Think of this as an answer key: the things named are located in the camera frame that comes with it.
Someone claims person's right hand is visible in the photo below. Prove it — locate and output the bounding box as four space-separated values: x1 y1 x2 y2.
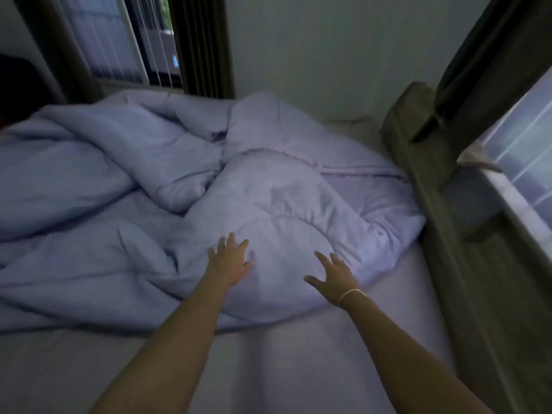
304 251 367 308

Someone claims person's left hand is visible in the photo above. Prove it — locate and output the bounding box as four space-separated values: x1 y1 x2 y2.
205 233 253 290

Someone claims person's right forearm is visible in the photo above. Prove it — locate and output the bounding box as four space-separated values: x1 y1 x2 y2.
340 291 494 414

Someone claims person's left forearm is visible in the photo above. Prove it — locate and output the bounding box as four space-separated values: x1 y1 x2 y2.
88 281 235 414

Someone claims light purple quilted comforter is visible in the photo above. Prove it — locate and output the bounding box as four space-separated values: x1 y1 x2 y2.
0 90 428 335

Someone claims light purple bed sheet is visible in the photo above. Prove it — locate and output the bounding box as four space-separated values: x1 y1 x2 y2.
0 118 459 414

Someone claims dark striped curtain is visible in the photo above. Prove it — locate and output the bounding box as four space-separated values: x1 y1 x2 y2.
167 0 236 99

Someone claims white framed window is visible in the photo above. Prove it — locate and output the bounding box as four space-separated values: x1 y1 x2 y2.
457 66 552 272

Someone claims barred glass window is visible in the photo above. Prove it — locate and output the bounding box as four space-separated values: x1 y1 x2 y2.
49 0 184 89

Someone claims dark grey curtain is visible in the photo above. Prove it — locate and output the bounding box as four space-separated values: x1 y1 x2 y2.
410 0 552 156

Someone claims brown curtain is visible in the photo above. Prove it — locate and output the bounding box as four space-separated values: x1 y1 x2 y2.
11 0 105 105

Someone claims thin light wrist bracelet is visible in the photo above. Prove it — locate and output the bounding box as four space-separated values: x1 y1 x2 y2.
338 289 367 309

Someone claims olive wooden bed frame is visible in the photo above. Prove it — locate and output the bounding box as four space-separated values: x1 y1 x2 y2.
382 82 552 414

